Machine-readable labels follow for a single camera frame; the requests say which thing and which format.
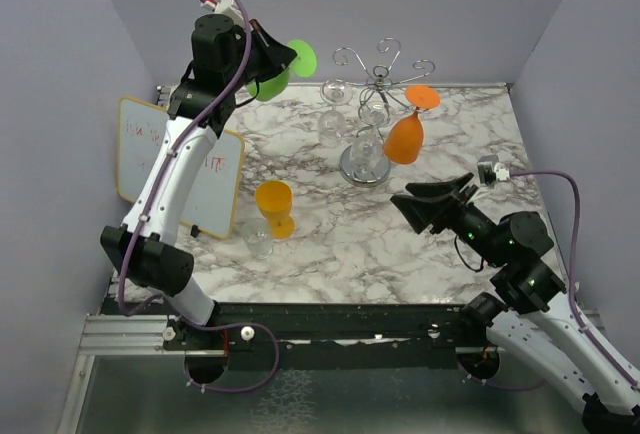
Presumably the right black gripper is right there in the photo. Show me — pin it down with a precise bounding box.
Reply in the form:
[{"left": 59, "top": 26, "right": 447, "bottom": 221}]
[{"left": 391, "top": 171, "right": 507, "bottom": 266}]

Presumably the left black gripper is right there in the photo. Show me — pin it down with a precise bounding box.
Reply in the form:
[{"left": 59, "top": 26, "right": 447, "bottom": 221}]
[{"left": 224, "top": 18, "right": 298, "bottom": 91}]

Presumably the green plastic wine glass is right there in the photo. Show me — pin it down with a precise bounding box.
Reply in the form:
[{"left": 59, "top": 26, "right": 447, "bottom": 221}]
[{"left": 246, "top": 39, "right": 318, "bottom": 102}]

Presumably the orange plastic wine glass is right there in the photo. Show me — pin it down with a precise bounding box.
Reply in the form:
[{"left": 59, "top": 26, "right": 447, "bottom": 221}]
[{"left": 384, "top": 85, "right": 440, "bottom": 165}]

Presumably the clear wine glass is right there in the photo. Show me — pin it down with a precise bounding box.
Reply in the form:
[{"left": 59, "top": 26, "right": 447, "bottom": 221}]
[
  {"left": 240, "top": 218, "right": 274, "bottom": 259},
  {"left": 349, "top": 101, "right": 390, "bottom": 184}
]

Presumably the yellow plastic wine glass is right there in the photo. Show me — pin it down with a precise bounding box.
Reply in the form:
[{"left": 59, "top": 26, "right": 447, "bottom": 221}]
[{"left": 254, "top": 180, "right": 295, "bottom": 239}]

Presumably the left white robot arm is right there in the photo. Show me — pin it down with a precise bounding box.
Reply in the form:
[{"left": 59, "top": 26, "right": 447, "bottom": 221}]
[{"left": 100, "top": 14, "right": 296, "bottom": 349}]

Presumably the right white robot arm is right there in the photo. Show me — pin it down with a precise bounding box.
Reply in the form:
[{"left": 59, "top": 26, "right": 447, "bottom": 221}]
[{"left": 391, "top": 174, "right": 639, "bottom": 433}]

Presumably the chrome wine glass rack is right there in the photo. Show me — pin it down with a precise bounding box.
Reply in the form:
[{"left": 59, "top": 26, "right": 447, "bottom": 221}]
[{"left": 330, "top": 37, "right": 436, "bottom": 188}]

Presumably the clear glass hanging on rack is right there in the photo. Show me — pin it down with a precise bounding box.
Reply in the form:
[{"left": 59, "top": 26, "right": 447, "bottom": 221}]
[{"left": 317, "top": 79, "right": 353, "bottom": 147}]

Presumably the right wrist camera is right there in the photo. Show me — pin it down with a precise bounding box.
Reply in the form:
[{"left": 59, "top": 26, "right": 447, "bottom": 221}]
[{"left": 477, "top": 155, "right": 511, "bottom": 186}]

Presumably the small whiteboard yellow frame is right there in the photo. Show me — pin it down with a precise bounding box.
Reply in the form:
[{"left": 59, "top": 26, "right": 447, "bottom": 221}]
[{"left": 115, "top": 96, "right": 245, "bottom": 239}]

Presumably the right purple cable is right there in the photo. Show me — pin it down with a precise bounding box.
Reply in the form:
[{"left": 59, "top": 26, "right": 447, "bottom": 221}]
[{"left": 507, "top": 169, "right": 640, "bottom": 380}]

